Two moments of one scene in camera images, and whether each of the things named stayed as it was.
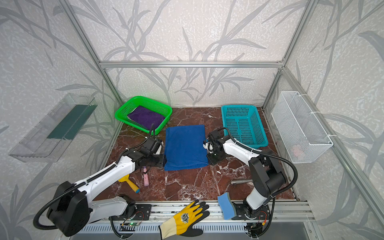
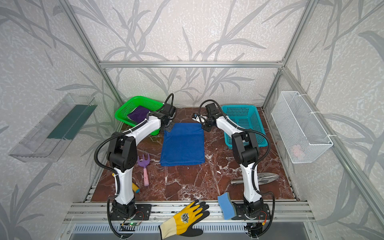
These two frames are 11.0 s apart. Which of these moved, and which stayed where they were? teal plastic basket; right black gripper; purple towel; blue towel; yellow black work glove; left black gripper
Moved: right black gripper; left black gripper
Stayed: blue towel; purple towel; yellow black work glove; teal plastic basket
